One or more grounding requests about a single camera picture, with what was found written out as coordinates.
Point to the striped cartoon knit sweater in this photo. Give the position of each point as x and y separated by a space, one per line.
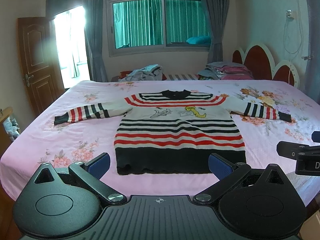
174 131

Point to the window with green curtain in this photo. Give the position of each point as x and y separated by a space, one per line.
138 26

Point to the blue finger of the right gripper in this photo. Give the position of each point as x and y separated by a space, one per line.
315 136

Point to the teal pillow on sill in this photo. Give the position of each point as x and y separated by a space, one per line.
203 41

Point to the brown wooden door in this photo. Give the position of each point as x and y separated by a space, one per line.
39 62

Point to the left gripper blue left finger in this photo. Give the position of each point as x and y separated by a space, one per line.
98 166

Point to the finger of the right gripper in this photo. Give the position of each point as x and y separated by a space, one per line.
289 149

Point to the left grey curtain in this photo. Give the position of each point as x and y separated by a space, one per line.
94 39

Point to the striped grey white cloth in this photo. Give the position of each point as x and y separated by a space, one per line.
178 77

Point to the pink floral bed sheet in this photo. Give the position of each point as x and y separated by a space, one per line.
44 142

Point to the grey curtain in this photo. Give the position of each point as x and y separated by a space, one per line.
216 14
94 39

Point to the crumpled grey clothes pile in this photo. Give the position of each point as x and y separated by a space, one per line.
153 72

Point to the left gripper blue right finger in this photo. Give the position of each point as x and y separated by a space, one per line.
220 166

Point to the right grey curtain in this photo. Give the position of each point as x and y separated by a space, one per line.
216 14

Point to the wall power socket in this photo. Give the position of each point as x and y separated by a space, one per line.
291 14

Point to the red white scalloped headboard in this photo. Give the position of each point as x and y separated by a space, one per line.
259 60

